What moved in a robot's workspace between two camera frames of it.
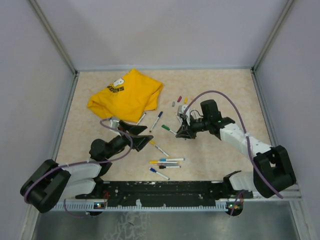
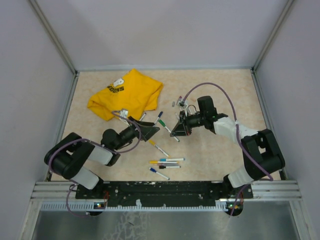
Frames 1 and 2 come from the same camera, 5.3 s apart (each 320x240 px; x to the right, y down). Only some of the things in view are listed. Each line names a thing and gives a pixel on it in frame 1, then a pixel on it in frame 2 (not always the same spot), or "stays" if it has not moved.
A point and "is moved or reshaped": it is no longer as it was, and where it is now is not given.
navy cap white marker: (142, 118) stays
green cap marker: (166, 127) is moved or reshaped
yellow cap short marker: (153, 143) stays
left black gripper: (139, 141) → (147, 129)
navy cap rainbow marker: (156, 120) stays
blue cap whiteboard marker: (156, 172) stays
